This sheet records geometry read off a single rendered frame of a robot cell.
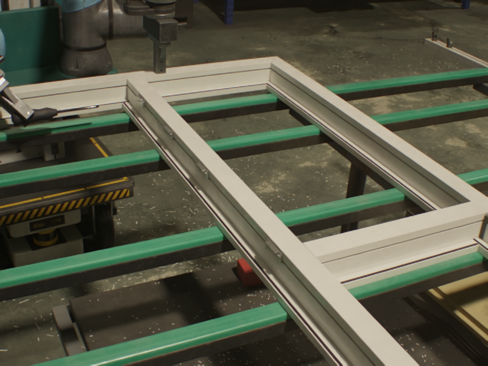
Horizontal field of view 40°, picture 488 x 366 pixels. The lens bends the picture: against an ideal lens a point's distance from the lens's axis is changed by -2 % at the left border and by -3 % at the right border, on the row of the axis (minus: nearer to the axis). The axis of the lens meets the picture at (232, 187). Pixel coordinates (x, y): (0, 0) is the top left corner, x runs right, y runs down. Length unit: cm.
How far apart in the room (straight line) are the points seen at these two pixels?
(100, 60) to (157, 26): 71
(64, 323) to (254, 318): 58
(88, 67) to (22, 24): 28
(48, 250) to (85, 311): 105
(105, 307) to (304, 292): 58
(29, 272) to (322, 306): 49
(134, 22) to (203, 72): 59
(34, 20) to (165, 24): 85
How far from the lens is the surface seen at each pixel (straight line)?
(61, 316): 155
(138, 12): 170
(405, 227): 120
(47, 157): 270
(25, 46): 247
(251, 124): 380
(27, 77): 242
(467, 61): 247
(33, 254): 253
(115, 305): 152
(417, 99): 446
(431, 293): 160
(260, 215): 118
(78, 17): 235
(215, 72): 185
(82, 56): 238
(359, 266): 116
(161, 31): 170
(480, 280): 166
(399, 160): 148
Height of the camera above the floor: 155
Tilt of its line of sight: 30 degrees down
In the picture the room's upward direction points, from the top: 3 degrees clockwise
